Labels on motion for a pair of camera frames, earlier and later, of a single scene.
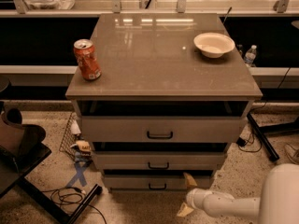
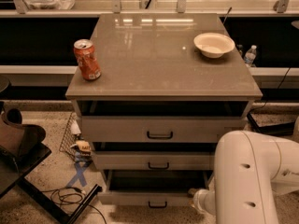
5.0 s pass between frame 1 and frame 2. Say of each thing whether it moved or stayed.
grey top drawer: stayed
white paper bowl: stayed
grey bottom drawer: moved
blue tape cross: stayed
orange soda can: stayed
